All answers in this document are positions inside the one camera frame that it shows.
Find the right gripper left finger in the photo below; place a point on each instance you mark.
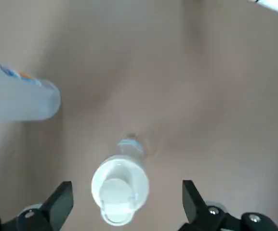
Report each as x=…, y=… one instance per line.
x=54, y=209

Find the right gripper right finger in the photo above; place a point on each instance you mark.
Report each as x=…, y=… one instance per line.
x=201, y=216

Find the clear condiment bottle white cap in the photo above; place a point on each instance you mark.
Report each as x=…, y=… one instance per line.
x=119, y=183

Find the clear drink bottle blue cap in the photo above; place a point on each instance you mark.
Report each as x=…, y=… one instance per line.
x=20, y=101

